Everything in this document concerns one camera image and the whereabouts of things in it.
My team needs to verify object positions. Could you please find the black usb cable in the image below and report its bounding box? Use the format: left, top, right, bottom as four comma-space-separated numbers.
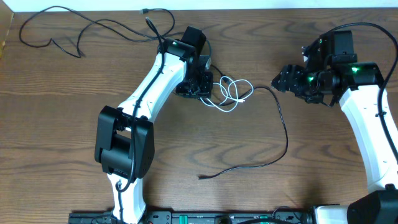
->
19, 5, 187, 58

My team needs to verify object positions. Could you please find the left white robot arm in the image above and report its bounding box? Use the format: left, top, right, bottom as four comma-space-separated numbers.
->
95, 26, 213, 223

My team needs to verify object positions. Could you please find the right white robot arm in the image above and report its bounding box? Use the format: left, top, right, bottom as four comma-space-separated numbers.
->
271, 30, 397, 223

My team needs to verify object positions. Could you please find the long black cable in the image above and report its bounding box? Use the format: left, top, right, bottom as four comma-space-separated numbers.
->
198, 63, 289, 180

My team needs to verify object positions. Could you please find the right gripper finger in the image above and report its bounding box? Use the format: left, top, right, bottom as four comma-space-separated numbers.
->
273, 65, 303, 82
271, 79, 294, 92

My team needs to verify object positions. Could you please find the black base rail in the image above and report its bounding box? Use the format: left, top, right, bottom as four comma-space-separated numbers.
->
68, 208, 315, 224

